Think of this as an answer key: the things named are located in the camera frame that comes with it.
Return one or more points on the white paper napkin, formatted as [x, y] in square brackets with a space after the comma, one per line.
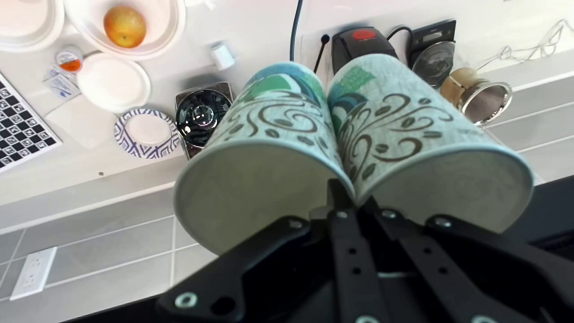
[83, 127]

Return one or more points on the white paper bowl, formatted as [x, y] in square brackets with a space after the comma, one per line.
[24, 23]

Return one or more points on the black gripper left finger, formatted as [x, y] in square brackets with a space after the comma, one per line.
[352, 269]

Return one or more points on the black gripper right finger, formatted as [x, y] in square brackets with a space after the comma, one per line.
[442, 280]

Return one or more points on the small cup red sauce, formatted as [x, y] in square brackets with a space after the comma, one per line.
[69, 61]

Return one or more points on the blue patterned paper plate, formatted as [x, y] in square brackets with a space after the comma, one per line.
[146, 131]

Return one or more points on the small black flat device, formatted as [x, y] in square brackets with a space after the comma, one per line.
[431, 53]

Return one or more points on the black long spoon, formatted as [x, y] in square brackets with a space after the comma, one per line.
[325, 39]

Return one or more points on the black white checkerboard sheet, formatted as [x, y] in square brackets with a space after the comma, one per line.
[24, 125]

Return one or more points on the large white paper plate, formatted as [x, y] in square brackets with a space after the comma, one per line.
[162, 23]

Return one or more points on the white empty wall outlet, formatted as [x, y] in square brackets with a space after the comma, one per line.
[33, 272]

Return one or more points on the small white cylinder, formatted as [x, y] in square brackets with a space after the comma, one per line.
[223, 55]

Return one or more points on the black coffee grinder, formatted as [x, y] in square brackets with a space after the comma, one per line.
[365, 50]

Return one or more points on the teal patterned paper cup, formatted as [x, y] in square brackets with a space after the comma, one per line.
[431, 166]
[263, 179]

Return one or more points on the orange fruit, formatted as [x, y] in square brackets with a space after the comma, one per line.
[125, 25]

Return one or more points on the small sauce packet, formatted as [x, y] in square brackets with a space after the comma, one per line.
[62, 84]

